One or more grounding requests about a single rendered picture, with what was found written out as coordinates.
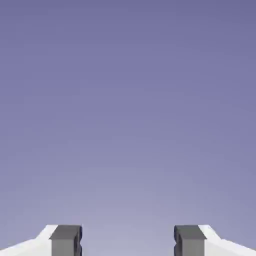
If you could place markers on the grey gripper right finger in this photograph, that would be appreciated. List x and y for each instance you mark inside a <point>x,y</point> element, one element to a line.
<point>191,242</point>

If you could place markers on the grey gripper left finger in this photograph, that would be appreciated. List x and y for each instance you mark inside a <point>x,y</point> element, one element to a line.
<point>64,242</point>

